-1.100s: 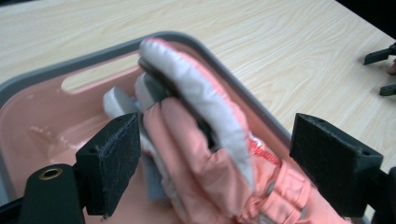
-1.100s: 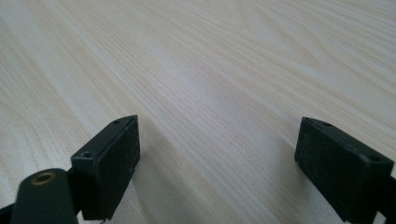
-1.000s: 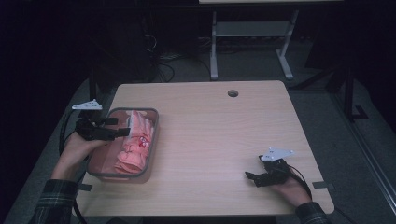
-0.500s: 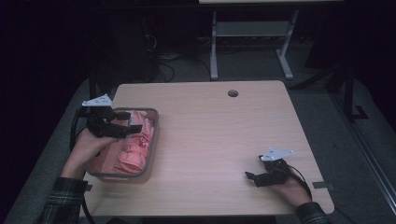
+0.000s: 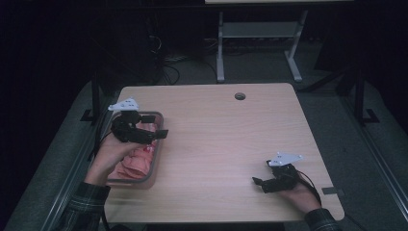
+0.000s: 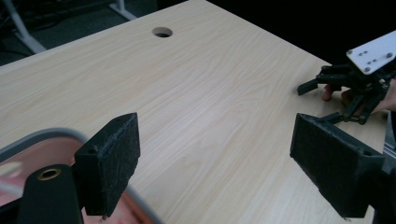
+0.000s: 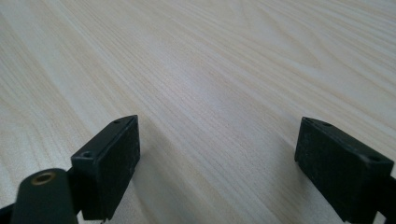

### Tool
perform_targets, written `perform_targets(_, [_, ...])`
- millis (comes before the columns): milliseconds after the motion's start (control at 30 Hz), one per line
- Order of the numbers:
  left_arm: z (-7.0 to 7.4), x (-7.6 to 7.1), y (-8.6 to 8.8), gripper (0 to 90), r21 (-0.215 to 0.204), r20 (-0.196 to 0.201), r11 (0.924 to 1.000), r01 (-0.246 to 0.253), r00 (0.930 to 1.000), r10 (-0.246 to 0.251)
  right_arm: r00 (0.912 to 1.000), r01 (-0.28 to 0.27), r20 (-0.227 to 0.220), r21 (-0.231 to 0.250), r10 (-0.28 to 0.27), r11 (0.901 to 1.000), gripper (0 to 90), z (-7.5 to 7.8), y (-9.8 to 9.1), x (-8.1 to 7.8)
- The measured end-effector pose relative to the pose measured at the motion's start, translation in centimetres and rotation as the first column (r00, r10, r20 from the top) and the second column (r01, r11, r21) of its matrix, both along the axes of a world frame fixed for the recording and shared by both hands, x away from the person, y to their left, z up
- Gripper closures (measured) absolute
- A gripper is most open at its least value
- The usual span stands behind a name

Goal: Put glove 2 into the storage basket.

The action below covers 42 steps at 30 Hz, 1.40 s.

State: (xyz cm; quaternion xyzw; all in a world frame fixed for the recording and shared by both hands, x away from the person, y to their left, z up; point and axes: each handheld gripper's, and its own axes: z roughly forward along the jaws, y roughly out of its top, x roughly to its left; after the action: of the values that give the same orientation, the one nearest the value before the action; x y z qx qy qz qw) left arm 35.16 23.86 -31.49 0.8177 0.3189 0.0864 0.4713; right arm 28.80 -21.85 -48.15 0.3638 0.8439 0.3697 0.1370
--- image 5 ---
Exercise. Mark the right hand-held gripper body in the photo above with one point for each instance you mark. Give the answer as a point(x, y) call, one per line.
point(285, 178)

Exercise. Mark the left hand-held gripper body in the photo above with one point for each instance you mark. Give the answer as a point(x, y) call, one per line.
point(128, 130)

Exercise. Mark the pink storage basket grey rim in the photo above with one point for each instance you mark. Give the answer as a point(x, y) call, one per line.
point(155, 160)

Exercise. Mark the pink ski glove grey palm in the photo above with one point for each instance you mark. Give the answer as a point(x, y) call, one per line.
point(133, 170)

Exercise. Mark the person's right hand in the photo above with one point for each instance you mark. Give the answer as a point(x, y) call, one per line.
point(303, 199)

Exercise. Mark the person's left hand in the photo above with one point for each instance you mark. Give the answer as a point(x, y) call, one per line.
point(107, 157)

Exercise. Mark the black upright stand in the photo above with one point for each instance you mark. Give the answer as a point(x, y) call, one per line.
point(95, 96)
point(360, 96)

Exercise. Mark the grey tape strip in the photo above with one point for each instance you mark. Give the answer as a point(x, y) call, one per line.
point(333, 191)

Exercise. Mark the grey metal stand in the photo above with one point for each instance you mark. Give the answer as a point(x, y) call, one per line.
point(260, 30)

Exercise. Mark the metal floor rail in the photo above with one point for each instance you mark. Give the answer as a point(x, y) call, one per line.
point(378, 160)
point(73, 166)

